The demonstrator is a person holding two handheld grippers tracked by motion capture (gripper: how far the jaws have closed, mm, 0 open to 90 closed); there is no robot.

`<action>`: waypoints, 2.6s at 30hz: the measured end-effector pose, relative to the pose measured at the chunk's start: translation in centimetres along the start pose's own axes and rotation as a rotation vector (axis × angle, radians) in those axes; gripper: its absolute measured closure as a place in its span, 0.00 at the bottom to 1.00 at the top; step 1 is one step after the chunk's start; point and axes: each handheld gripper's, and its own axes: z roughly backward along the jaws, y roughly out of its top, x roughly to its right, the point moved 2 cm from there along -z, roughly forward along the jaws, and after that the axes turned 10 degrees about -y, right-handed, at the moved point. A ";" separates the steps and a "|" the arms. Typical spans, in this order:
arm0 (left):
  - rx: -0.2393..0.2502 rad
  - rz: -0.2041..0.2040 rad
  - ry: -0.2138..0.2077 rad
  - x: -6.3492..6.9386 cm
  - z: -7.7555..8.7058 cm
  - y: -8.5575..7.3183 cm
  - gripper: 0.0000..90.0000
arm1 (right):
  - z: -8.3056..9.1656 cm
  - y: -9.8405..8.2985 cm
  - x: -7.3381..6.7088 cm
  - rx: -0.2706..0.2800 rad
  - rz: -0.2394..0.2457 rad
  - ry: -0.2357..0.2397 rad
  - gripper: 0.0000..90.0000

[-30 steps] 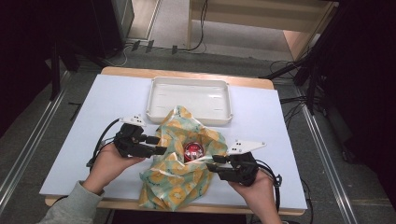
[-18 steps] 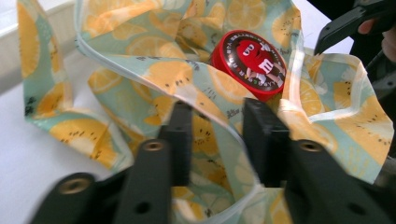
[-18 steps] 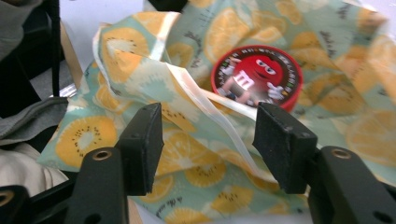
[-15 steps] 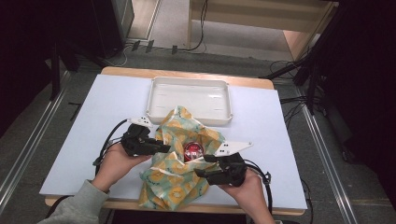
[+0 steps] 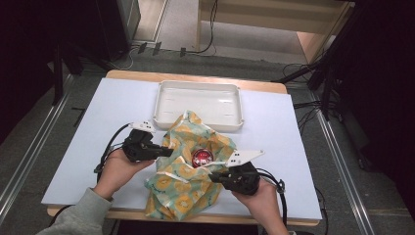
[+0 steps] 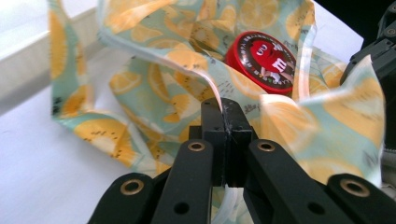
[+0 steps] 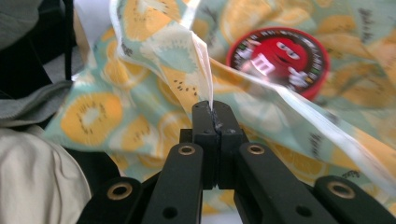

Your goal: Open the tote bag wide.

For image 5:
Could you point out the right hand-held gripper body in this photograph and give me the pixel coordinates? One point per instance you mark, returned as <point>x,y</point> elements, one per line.
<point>243,179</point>

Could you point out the black metal stand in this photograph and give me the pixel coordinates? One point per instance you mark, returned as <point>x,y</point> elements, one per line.
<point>58,75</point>

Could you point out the white plastic tray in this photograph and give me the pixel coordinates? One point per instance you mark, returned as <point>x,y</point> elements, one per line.
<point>199,101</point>

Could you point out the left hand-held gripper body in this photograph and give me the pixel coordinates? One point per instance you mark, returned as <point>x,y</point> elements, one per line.
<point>140,147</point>

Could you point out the black tripod stand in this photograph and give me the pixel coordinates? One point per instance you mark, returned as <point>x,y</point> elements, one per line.
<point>323,68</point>

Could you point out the person's left hand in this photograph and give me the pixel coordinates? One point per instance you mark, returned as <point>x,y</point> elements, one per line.
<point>119,173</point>

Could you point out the orange-print green cloth bag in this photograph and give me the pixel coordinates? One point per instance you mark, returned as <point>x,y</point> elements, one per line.
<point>182,189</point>

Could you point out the light wooden desk frame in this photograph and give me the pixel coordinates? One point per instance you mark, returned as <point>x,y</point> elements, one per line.
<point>277,16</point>

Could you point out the metal floor rail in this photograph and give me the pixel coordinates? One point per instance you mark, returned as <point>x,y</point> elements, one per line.
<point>32,143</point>
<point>342,169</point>

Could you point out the white table cover sheet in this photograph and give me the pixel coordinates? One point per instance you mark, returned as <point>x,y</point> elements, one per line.
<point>267,111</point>

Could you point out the black cabinet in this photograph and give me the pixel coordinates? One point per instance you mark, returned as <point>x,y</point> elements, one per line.
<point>114,26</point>

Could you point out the red round can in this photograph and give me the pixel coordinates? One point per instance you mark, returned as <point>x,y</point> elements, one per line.
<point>202,157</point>

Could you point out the person's right hand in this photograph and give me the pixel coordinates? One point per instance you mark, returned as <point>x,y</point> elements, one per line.
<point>266,209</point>

